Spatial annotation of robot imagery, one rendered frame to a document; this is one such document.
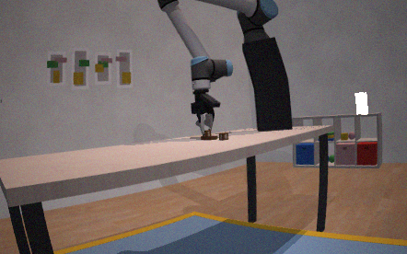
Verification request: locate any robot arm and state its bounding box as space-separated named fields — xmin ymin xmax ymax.
xmin=157 ymin=0 xmax=278 ymax=108

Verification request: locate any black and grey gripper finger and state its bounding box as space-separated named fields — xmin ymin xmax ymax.
xmin=196 ymin=108 xmax=205 ymax=135
xmin=203 ymin=108 xmax=215 ymax=131

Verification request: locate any brown rectangular tray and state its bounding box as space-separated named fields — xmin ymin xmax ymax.
xmin=201 ymin=135 xmax=218 ymax=140

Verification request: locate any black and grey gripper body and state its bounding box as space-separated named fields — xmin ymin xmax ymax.
xmin=191 ymin=89 xmax=213 ymax=114

